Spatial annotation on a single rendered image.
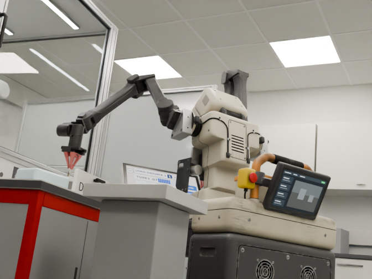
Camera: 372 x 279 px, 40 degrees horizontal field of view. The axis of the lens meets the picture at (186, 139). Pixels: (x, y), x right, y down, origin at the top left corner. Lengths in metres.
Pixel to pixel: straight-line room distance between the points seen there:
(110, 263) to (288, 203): 0.71
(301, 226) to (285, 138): 3.62
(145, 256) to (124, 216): 0.14
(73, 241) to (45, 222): 0.17
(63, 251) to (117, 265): 0.30
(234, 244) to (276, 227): 0.20
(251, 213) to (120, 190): 0.53
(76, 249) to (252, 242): 0.60
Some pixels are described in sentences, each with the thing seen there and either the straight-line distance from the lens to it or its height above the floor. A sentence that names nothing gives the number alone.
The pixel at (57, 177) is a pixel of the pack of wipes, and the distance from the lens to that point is 1.70.
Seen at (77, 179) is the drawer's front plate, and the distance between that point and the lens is 2.21.
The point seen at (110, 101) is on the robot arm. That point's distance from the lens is 2.51.
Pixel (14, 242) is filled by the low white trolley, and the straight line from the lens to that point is 1.61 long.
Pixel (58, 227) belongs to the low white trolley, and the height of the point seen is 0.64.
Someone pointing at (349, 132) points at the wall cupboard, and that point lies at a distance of 5.40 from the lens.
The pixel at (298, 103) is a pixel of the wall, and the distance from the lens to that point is 6.02.
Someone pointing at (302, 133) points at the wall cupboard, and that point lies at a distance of 5.50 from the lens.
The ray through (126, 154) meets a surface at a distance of 4.30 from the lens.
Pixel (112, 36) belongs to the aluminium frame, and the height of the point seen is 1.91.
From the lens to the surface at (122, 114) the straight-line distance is 4.45.
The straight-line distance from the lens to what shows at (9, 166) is 2.40.
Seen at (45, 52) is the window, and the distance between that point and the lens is 2.66.
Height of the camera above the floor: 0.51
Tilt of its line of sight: 16 degrees up
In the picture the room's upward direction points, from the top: 6 degrees clockwise
